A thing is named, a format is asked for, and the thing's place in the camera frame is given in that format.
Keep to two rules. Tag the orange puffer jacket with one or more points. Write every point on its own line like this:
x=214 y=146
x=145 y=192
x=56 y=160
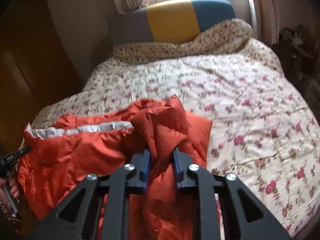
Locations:
x=62 y=155

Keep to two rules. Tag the cluttered wooden nightstand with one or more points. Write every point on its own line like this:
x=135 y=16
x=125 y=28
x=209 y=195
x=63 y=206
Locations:
x=298 y=51

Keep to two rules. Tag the person's left hand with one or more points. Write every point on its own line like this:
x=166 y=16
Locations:
x=12 y=181

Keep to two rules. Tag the brown wooden wardrobe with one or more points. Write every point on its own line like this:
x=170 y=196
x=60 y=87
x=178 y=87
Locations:
x=35 y=69

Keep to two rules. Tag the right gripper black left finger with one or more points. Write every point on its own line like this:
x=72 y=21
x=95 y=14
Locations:
x=98 y=206

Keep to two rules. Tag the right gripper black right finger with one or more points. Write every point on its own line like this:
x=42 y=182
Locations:
x=224 y=205

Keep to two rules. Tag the grey yellow blue headboard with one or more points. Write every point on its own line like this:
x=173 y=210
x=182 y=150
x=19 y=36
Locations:
x=174 y=21

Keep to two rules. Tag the floral bed quilt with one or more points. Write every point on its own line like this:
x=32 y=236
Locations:
x=262 y=129

